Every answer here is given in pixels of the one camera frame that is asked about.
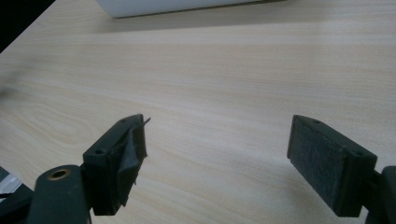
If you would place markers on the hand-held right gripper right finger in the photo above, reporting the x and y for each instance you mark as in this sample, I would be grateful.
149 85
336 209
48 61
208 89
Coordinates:
327 161

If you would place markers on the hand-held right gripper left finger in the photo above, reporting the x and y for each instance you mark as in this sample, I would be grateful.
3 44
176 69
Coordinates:
106 168

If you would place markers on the white box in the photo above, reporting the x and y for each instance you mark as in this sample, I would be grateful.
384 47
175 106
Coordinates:
174 6

